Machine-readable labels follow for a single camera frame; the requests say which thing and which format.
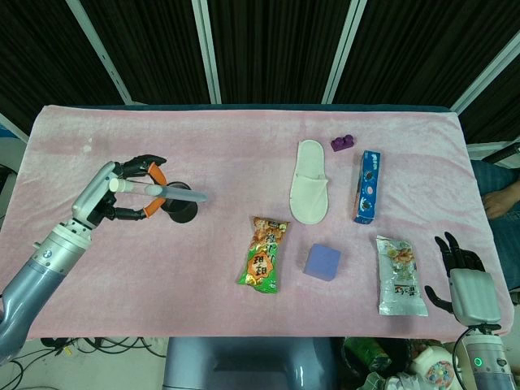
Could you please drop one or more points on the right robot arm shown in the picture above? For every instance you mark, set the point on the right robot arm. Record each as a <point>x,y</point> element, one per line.
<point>487,365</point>

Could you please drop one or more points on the white bottle with coloured dots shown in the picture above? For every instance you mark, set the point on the white bottle with coloured dots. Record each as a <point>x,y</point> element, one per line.
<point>434,367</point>

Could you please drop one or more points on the silver snack bag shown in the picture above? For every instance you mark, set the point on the silver snack bag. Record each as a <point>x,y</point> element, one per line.
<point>400,280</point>

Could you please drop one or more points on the purple foam cube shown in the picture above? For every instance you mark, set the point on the purple foam cube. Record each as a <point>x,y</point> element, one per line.
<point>321,262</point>

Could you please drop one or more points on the clear bottle with white cap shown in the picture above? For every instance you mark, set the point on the clear bottle with white cap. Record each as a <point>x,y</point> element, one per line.
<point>183,195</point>

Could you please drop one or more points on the black bar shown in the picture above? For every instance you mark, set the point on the black bar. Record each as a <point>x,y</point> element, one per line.
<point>508,153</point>

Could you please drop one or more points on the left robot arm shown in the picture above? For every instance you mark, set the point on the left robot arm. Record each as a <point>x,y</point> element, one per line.
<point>40,268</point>

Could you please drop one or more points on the blue cookie box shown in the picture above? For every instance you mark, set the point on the blue cookie box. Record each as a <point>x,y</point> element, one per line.
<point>367,191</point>

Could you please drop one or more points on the grey blue robot torso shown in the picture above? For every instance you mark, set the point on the grey blue robot torso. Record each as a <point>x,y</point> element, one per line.
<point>252,365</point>

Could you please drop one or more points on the green orange snack bag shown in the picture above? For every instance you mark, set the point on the green orange snack bag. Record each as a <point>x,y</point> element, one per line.
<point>262,260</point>

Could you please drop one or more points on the purple building block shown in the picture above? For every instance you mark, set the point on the purple building block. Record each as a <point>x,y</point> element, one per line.
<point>342,144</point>

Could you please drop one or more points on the white slipper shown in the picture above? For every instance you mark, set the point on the white slipper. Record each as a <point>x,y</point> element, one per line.
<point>308,191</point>

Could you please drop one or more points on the green package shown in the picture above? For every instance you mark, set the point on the green package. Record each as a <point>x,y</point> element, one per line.
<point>365,355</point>

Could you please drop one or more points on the pink fleece table cloth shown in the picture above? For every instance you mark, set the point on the pink fleece table cloth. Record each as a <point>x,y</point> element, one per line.
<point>243,142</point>

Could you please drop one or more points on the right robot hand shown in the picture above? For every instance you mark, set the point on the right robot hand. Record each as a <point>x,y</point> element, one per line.
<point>473,292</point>

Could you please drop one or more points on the person leg in jeans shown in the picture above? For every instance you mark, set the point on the person leg in jeans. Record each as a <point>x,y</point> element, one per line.
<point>499,201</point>

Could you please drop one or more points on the white partition frame post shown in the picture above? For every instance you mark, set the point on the white partition frame post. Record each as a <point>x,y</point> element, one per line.
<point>12,128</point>
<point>207,53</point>
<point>101,53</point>
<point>487,69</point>
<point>345,53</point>

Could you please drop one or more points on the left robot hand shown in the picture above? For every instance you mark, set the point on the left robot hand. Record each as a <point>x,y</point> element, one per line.
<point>91,195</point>

